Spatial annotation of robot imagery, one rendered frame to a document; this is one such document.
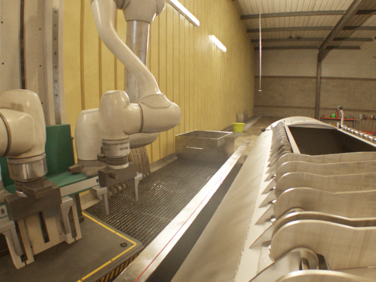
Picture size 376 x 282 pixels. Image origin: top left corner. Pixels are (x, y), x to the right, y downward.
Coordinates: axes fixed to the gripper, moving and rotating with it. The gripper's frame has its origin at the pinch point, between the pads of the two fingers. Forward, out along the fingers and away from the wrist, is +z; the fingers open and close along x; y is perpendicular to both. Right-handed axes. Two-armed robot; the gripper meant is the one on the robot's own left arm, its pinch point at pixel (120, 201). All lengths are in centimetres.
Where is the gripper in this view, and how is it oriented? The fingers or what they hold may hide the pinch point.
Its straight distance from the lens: 79.8
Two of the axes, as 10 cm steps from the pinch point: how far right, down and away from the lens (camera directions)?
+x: 5.5, -1.5, 8.2
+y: 8.3, 1.0, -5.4
